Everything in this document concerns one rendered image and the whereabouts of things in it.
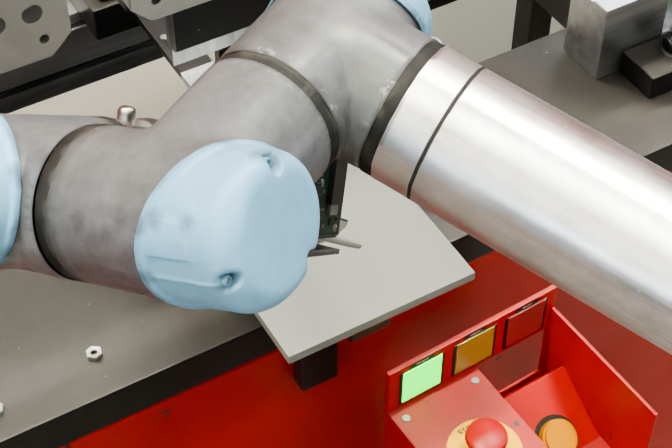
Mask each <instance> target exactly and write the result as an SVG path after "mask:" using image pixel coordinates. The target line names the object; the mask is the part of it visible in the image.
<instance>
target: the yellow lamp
mask: <svg viewBox="0 0 672 448"><path fill-rule="evenodd" d="M494 332H495V326H493V327H491V328H489V329H487V330H485V331H484V332H482V333H480V334H478V335H476V336H474V337H472V338H470V339H468V340H467V341H465V342H463V343H461V344H459V345H457V350H456V360H455V370H454V374H457V373H459V372H461V371H463V370H465V369H466V368H468V367H470V366H472V365H474V364H476V363H478V362H479V361H481V360H483V359H485V358H487V357H489V356H491V355H492V348H493V340H494Z"/></svg>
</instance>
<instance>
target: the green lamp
mask: <svg viewBox="0 0 672 448"><path fill-rule="evenodd" d="M442 357H443V354H440V355H438V356H436V357H434V358H433V359H431V360H429V361H427V362H425V363H423V364H421V365H419V366H417V367H416V368H414V369H412V370H410V371H408V372H406V373H404V374H403V387H402V403H403V402H405V401H407V400H409V399H411V398H413V397H414V396H416V395H418V394H420V393H422V392H424V391H426V390H427V389H429V388H431V387H433V386H435V385H437V384H439V383H440V380H441V369H442Z"/></svg>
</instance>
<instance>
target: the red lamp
mask: <svg viewBox="0 0 672 448"><path fill-rule="evenodd" d="M545 302H546V299H544V300H542V301H540V302H538V303H536V304H535V305H533V306H531V307H529V308H527V309H525V310H523V311H521V312H519V313H518V314H516V315H514V316H512V317H510V318H509V320H508V328H507V335H506V343H505V347H507V346H509V345H511V344H513V343H515V342H517V341H518V340H520V339H522V338H524V337H526V336H528V335H530V334H531V333H533V332H535V331H537V330H539V329H541V326H542V320H543V314H544V308H545Z"/></svg>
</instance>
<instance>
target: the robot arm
mask: <svg viewBox="0 0 672 448"><path fill-rule="evenodd" d="M431 34H432V16H431V11H430V7H429V4H428V2H427V0H271V1H270V3H269V5H268V6H267V8H266V10H265V11H264V12H263V13H262V14H261V15H260V16H259V17H258V18H257V19H256V21H255V22H254V23H253V24H252V25H251V26H250V27H249V28H248V29H247V30H246V31H245V32H244V33H243V34H242V35H241V36H240V37H239V38H238V39H237V40H236V41H235V42H234V43H233V44H232V45H231V46H230V47H229V48H228V49H227V51H226V52H225V53H224V54H223V55H222V56H221V57H220V58H219V59H218V60H217V61H216V62H215V63H214V64H213V65H212V66H211V67H209V68H208V69H207V70H206V71H205V72H204V73H203V74H202V75H201V76H200V77H199V78H198V79H197V80H196V81H195V82H194V83H193V84H192V85H191V86H190V87H189V88H188V89H187V91H186V92H185V93H184V94H183V95H182V96H181V97H180V98H179V99H178V100H177V101H176V102H175V103H174V104H173V105H172V106H171V107H170V108H169V109H168V110H167V111H166V112H165V113H164V114H163V115H162V116H161V118H160V119H159V120H157V119H153V118H136V109H135V108H134V107H132V106H127V105H121V106H119V108H118V110H117V117H116V118H111V117H104V116H82V115H43V114H3V113H0V270H2V269H17V270H26V271H32V272H36V273H40V274H45V275H49V276H54V277H58V278H63V279H67V280H72V281H84V282H87V283H92V284H96V285H101V286H105V287H110V288H114V289H119V290H123V291H128V292H132V293H137V294H141V295H146V296H150V297H154V298H158V299H160V300H161V301H163V302H165V303H168V304H170V305H173V306H177V307H180V308H185V309H193V310H200V309H216V310H222V311H228V312H235V313H241V314H253V313H259V312H263V311H266V310H269V309H271V308H273V307H275V306H277V305H278V304H280V303H281V302H283V301H284V300H285V299H286V298H288V297H289V296H290V295H291V294H292V293H293V291H294V290H295V289H296V288H297V287H298V285H299V284H300V282H301V281H302V279H303V278H304V276H305V274H306V272H307V262H306V259H307V258H308V257H317V256H326V255H335V254H339V250H340V249H337V248H333V247H329V246H325V245H321V244H320V243H323V242H325V241H326V242H330V243H334V244H339V245H343V246H347V247H351V248H356V249H359V248H361V247H362V244H359V243H356V242H353V241H350V240H347V239H344V238H341V237H338V236H336V235H339V232H340V231H342V230H343V229H344V228H345V227H346V226H347V223H348V220H346V219H343V218H341V212H342V205H343V198H344V190H345V183H346V175H347V168H348V163H349V164H351V165H353V166H355V167H357V168H359V169H360V170H361V171H363V172H364V173H366V174H368V175H369V176H371V177H372V178H374V179H376V180H377V181H379V182H381V183H383V184H384V185H386V186H388V187H389V188H391V189H393V190H394V191H396V192H398V193H399V194H401V195H403V196H404V197H406V198H408V199H410V200H411V201H413V202H415V203H416V204H418V205H420V206H421V207H423V208H425V209H426V210H428V211H430V212H431V213H433V214H435V215H436V216H438V217H440V218H442V219H443V220H445V221H447V222H448V223H450V224H452V225H453V226H455V227H457V228H458V229H460V230H462V231H463V232H465V233H467V234H469V235H470V236H472V237H474V238H475V239H477V240H479V241H480V242H482V243H484V244H485V245H487V246H489V247H490V248H492V249H494V250H496V251H497V252H499V253H501V254H502V255H504V256H506V257H507V258H509V259H511V260H512V261H514V262H516V263H517V264H519V265H521V266H523V267H524V268H526V269H528V270H529V271H531V272H533V273H534V274H536V275H538V276H539V277H541V278H543V279H544V280H546V281H548V282H550V283H551V284H553V285H555V286H556V287H558V288H560V289H561V290H563V291H565V292H566V293H568V294H570V295H571V296H573V297H575V298H576V299H578V300H580V301H582V302H583V303H585V304H587V305H588V306H590V307H592V308H593V309H595V310H597V311H598V312H600V313H602V314H603V315H605V316H607V317H609V318H610V319H612V320H614V321H615V322H617V323H619V324H620V325H622V326H624V327H625V328H627V329H629V330H630V331H632V332H634V333H636V334H637V335H639V336H641V337H642V338H644V339H646V340H647V341H649V342H651V343H652V344H654V345H656V346H657V347H659V348H661V349H663V350H664V351H666V352H668V353H669V354H671V355H672V173H671V172H669V171H667V170H665V169H664V168H662V167H660V166H658V165H657V164H655V163H653V162H651V161H649V160H648V159H646V158H644V157H642V156H641V155H639V154H637V153H635V152H634V151H632V150H630V149H628V148H626V147H625V146H623V145H621V144H619V143H618V142H616V141H614V140H612V139H611V138H609V137H607V136H605V135H603V134H602V133H600V132H598V131H596V130H595V129H593V128H591V127H589V126H588V125H586V124H584V123H582V122H580V121H579V120H577V119H575V118H573V117H572V116H570V115H568V114H566V113H565V112H563V111H561V110H559V109H557V108H556V107H554V106H552V105H550V104H549V103H547V102H545V101H543V100H541V99H540V98H538V97H536V96H534V95H533V94H531V93H529V92H527V91H526V90H524V89H522V88H520V87H518V86H517V85H515V84H513V83H511V82H510V81H508V80H506V79H504V78H503V77H501V76H499V75H497V74H495V73H494V72H492V71H490V70H488V69H487V68H485V67H483V66H481V65H480V64H478V63H476V62H474V61H472V60H471V59H469V58H467V57H465V56H464V55H462V54H460V53H458V52H457V51H455V50H453V49H451V48H449V47H448V46H445V45H443V44H442V43H440V42H438V41H437V40H435V39H434V38H432V37H431Z"/></svg>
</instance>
